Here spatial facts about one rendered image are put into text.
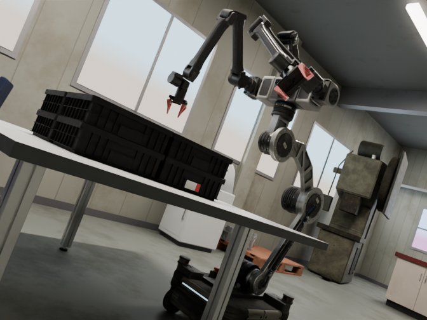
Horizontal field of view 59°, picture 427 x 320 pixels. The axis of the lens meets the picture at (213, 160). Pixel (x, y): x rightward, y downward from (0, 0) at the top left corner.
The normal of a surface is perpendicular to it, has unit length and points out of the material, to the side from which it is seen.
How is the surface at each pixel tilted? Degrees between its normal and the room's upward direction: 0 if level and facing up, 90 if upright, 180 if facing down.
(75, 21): 90
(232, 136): 90
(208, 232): 90
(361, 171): 92
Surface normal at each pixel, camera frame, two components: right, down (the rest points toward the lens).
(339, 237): -0.49, -0.25
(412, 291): -0.67, -0.30
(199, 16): 0.66, 0.19
